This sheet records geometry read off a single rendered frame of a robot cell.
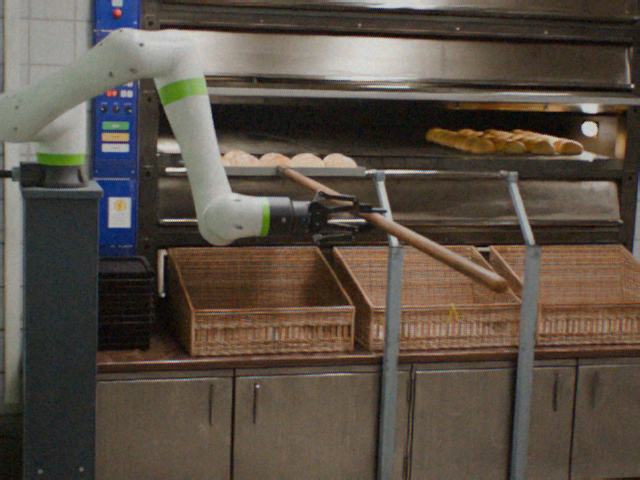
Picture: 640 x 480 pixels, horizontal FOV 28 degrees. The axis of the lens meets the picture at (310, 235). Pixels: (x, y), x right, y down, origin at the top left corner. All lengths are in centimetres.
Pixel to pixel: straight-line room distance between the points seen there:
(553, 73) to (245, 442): 181
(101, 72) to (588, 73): 241
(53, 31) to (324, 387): 150
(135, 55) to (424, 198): 201
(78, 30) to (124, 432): 137
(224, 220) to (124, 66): 42
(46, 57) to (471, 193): 163
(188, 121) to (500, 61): 197
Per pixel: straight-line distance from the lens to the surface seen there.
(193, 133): 309
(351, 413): 426
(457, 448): 443
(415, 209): 474
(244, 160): 401
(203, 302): 452
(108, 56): 300
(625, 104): 488
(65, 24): 445
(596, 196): 504
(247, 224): 295
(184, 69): 311
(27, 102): 320
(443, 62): 473
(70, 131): 337
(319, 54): 460
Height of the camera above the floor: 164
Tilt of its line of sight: 9 degrees down
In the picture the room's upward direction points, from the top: 2 degrees clockwise
